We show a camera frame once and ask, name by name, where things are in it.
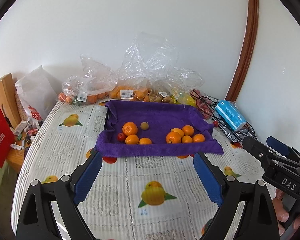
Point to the patterned grey pouch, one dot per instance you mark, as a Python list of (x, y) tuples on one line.
[(239, 135)]

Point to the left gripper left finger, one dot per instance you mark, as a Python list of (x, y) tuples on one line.
[(73, 189)]

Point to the person's right hand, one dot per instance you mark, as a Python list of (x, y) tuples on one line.
[(281, 214)]

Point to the small yellowish fruit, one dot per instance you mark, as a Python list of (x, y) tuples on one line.
[(144, 126)]

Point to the blue tissue pack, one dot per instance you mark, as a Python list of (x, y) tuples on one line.
[(230, 114)]

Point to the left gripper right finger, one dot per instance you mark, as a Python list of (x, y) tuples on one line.
[(222, 190)]

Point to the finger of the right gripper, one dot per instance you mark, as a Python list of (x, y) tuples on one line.
[(259, 151), (278, 146)]

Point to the wooden chair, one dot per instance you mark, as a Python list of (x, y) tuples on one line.
[(8, 103)]

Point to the yellow fruit package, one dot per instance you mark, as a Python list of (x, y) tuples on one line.
[(181, 97)]

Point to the bag of red tomatoes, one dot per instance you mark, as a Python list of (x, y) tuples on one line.
[(205, 104)]

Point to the clear bag of oranges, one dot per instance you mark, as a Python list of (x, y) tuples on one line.
[(94, 84)]

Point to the small red fruit on towel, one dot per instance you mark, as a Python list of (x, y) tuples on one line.
[(121, 137)]

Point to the brown wooden door frame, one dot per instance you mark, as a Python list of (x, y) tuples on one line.
[(246, 51)]

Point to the orange on towel front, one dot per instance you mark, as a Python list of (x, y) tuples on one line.
[(132, 139)]

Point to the large clear plastic bag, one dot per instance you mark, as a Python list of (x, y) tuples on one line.
[(149, 72)]

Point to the small orange on towel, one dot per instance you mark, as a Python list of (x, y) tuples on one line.
[(145, 141)]

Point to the large orange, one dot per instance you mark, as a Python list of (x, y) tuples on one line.
[(173, 138)]

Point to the orange with stem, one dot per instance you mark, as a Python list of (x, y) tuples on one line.
[(198, 138)]

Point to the orange on towel back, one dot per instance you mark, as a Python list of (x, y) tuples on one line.
[(130, 128)]

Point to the purple towel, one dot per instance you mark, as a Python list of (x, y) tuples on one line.
[(161, 118)]

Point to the white plastic bag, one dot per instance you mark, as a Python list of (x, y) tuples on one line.
[(38, 91)]

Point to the small orange mandarin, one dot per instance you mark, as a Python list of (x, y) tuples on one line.
[(179, 131)]

